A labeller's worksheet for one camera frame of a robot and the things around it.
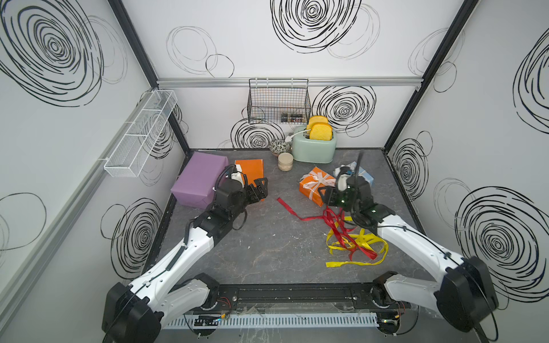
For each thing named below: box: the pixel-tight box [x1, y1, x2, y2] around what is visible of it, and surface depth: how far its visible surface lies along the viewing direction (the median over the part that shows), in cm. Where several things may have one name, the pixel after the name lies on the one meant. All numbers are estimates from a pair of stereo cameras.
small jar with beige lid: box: [277, 152, 294, 172], surface depth 111 cm
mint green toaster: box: [291, 125, 338, 164], surface depth 108 cm
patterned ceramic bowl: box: [269, 139, 291, 156], surface depth 122 cm
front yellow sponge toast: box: [309, 122, 333, 141], surface depth 104 cm
